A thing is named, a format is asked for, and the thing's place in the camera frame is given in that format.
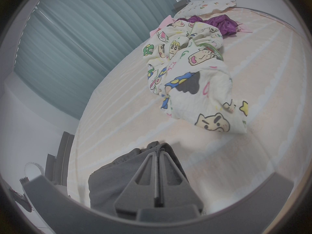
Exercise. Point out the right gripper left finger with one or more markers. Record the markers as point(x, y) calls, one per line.
point(131, 199)

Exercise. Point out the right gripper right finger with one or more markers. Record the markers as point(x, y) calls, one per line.
point(185, 199)

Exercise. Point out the black T-shirt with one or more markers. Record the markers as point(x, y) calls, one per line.
point(114, 179)

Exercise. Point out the bed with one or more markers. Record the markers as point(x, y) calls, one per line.
point(263, 106)

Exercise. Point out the black chest of drawers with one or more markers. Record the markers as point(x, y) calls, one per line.
point(59, 160)

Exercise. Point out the white printed pyjama garment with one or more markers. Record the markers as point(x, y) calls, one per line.
point(199, 94)

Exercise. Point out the blue-green curtain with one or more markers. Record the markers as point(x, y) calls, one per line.
point(109, 21)
point(53, 74)

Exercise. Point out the pink garment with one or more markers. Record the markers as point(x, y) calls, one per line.
point(162, 27)

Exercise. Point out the purple garment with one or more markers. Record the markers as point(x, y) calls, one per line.
point(224, 24)

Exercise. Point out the white printed pillow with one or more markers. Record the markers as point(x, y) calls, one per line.
point(207, 7)

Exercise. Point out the grey bedside table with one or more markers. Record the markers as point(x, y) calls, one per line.
point(180, 4)

